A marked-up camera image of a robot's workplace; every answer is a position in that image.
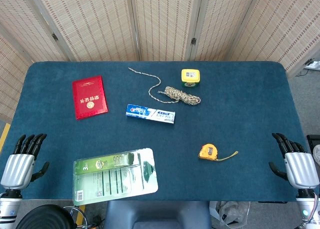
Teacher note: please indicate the bamboo folding screen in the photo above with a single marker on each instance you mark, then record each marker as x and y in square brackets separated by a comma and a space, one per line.
[162, 21]

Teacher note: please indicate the blue felt table cover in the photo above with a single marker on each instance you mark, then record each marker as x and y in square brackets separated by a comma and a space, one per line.
[237, 109]

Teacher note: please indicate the small yellow-lidded green box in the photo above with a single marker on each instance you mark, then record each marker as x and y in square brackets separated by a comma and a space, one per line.
[190, 76]

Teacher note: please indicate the white power strip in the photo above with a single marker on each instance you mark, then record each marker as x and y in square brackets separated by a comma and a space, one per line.
[313, 65]

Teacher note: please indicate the clear plastic bag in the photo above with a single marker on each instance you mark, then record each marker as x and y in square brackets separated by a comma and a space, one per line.
[230, 214]

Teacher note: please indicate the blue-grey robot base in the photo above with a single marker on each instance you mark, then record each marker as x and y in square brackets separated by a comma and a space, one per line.
[157, 214]

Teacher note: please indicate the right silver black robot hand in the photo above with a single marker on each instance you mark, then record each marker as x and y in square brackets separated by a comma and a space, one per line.
[302, 169]

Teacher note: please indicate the yellow tape measure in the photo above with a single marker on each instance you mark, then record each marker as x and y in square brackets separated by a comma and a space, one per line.
[208, 152]

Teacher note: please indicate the green toothbrush blister pack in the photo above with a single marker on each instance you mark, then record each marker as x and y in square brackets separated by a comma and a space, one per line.
[112, 176]

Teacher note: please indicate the white round object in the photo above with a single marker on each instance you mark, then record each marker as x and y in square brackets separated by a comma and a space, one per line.
[317, 155]

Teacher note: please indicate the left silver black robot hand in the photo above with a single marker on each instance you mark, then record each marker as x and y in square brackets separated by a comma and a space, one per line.
[17, 169]

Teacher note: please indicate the black box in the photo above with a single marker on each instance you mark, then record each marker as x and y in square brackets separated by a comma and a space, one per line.
[313, 140]

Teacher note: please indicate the red certificate booklet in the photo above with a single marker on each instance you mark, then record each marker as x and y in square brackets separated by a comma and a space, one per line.
[89, 97]

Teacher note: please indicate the blue white toothpaste box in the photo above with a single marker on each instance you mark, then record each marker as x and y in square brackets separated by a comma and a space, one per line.
[150, 114]

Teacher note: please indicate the black round stool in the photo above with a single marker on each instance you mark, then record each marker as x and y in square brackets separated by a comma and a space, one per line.
[45, 217]

